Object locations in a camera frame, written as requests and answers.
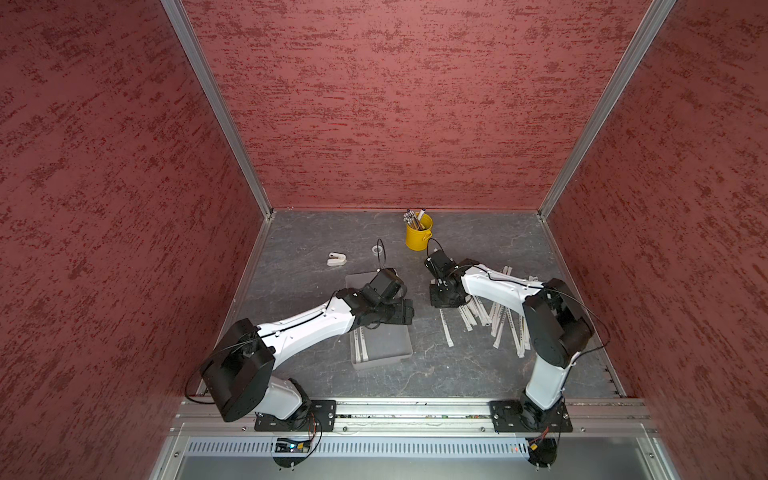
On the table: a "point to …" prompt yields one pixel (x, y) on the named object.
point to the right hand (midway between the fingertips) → (441, 306)
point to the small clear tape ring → (377, 247)
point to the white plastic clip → (337, 260)
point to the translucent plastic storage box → (381, 343)
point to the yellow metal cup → (417, 240)
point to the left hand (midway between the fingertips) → (399, 318)
